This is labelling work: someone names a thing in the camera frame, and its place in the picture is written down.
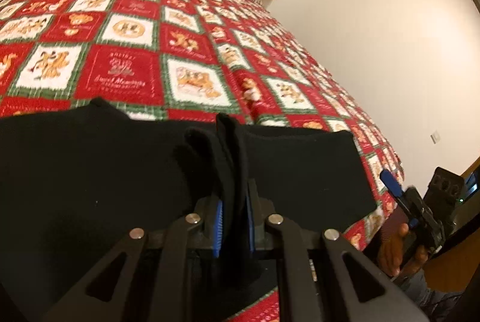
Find black pants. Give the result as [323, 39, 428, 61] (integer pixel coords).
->
[1, 98, 376, 321]

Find right hand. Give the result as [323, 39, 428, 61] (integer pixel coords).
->
[377, 223, 429, 277]

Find red teddy-bear patchwork bedspread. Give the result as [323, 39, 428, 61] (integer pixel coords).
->
[0, 0, 406, 322]

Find white wall socket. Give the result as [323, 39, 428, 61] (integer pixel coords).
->
[430, 131, 440, 144]

